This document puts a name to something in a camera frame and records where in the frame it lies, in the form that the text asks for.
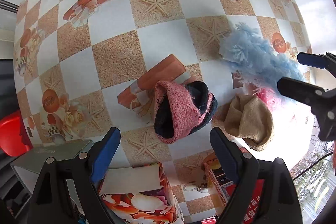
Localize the beige sock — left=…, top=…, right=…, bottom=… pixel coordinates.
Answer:
left=224, top=95, right=274, bottom=151

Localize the light blue fluffy duster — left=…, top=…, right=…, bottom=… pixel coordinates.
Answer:
left=219, top=22, right=306, bottom=90

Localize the pink and navy sock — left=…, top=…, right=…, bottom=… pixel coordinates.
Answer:
left=154, top=80, right=218, bottom=145

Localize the red box with yellow label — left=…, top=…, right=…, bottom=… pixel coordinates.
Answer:
left=204, top=154, right=265, bottom=224

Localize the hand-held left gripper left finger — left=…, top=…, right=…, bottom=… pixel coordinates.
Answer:
left=28, top=127, right=121, bottom=224

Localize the grey cardboard box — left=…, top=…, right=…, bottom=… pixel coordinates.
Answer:
left=10, top=139, right=96, bottom=203

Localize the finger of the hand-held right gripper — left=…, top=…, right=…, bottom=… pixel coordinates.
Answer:
left=277, top=76, right=336, bottom=141
left=297, top=51, right=336, bottom=75

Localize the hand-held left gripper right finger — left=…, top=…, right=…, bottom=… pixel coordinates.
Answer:
left=209, top=127, right=301, bottom=224

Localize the checkered printed tablecloth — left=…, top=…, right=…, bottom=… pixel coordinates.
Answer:
left=13, top=0, right=315, bottom=224

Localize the floral cardboard box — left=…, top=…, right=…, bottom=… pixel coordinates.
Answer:
left=98, top=162, right=184, bottom=224

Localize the red plastic chair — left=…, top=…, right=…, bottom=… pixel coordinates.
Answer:
left=0, top=110, right=34, bottom=157

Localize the black cable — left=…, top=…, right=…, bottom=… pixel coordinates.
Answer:
left=291, top=152, right=334, bottom=180

